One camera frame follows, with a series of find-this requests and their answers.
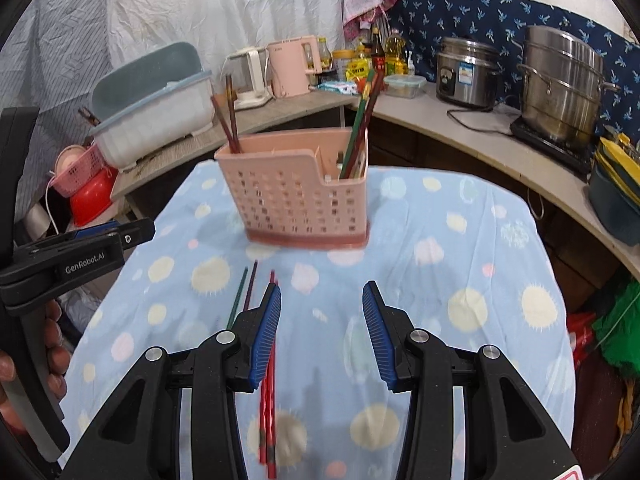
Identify green chopstick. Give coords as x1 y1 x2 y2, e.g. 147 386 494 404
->
340 68 375 179
226 267 248 330

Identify maroon chopstick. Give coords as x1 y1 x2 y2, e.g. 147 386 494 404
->
243 260 258 312

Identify person's left hand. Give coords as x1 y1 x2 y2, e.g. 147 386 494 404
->
0 300 73 436

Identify red plastic basin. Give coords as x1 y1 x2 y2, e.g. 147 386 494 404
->
70 167 117 228

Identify pink small basket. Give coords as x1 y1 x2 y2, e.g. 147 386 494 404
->
50 144 105 198

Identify brown chopstick in holder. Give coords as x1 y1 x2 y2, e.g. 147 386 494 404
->
224 74 242 153
210 96 240 154

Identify red printed bag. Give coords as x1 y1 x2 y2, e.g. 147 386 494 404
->
566 312 597 370

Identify white dish drainer teal lid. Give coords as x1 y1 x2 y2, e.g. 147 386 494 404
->
90 41 215 170

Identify green plastic bag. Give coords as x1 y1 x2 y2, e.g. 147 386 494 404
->
592 281 640 379

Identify pink perforated utensil holder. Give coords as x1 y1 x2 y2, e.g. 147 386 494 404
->
215 128 369 250

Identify blue polka dot tablecloth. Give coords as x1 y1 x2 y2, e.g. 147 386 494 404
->
63 162 575 479

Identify white glass electric kettle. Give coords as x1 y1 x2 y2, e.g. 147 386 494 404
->
222 47 273 110

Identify pink electric kettle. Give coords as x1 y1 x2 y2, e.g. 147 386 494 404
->
267 36 322 99

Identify white plastic sheet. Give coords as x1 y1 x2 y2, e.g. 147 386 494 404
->
1 0 343 217

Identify green chopstick in holder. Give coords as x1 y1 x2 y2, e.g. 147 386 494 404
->
340 68 375 179

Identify blue wet wipes pack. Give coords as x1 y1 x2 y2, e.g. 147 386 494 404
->
317 80 359 96

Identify stack of yellow green bowls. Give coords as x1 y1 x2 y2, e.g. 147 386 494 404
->
588 133 640 247

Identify yellow seasoning bag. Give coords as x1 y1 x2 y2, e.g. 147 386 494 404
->
345 58 372 82

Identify black induction cooktop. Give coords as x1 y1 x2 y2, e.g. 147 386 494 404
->
510 116 592 182

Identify dark soy sauce bottle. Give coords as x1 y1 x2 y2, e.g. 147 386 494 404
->
371 26 386 77

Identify dark red chopstick in holder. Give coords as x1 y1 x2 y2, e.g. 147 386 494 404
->
344 70 384 178

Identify curved countertop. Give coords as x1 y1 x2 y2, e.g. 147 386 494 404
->
374 84 639 278

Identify clear food container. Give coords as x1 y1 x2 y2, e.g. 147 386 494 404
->
384 74 426 99

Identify yellow oil bottle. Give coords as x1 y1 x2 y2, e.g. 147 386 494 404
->
384 28 408 76

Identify navy floral cloth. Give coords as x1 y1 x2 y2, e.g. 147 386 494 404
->
388 0 640 144

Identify silver rice cooker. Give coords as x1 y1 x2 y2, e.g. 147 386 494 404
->
436 37 500 110

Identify stainless steel steamer pot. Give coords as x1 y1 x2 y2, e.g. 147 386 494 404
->
518 25 620 151

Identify black power cable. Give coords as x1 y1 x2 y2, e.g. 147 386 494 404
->
444 102 516 137

